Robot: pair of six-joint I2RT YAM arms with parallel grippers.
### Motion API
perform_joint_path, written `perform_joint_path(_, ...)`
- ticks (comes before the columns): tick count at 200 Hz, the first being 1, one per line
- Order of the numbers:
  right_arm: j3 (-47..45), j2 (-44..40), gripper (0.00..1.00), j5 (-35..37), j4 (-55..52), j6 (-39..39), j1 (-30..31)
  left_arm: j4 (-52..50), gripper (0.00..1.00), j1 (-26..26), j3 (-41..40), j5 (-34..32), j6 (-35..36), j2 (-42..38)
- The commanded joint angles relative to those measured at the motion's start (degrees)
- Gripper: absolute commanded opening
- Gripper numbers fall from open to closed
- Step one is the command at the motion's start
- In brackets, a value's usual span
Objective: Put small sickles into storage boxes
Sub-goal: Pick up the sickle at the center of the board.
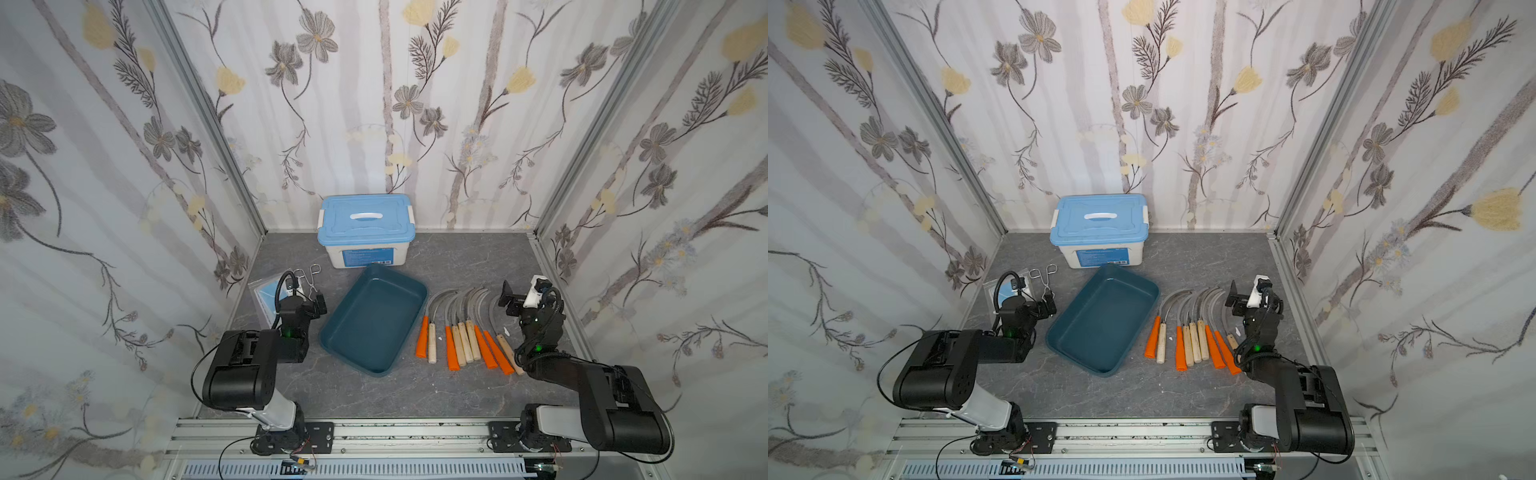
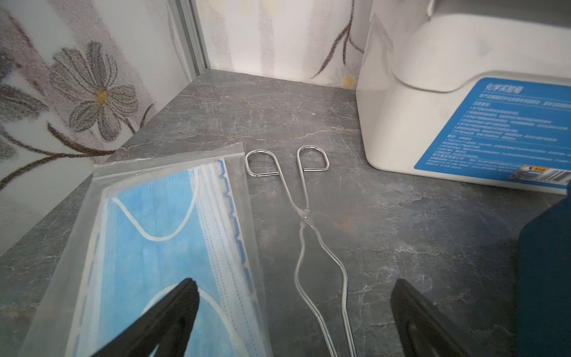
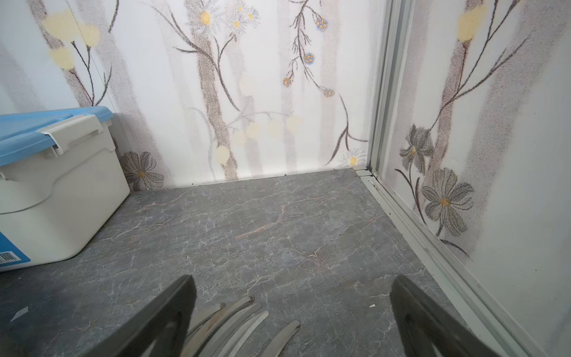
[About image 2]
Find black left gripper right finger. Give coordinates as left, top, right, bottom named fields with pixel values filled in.
left=390, top=279, right=473, bottom=356

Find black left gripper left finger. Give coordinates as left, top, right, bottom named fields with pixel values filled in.
left=95, top=278, right=200, bottom=356

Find bagged blue face masks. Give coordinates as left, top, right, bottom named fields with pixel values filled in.
left=19, top=143, right=272, bottom=356

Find teal plastic tray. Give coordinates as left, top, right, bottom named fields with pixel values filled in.
left=515, top=196, right=570, bottom=356

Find white box with blue lid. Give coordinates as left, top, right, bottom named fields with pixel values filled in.
left=356, top=1, right=570, bottom=195

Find metal wire tongs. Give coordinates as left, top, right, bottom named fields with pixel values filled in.
left=245, top=144, right=358, bottom=356

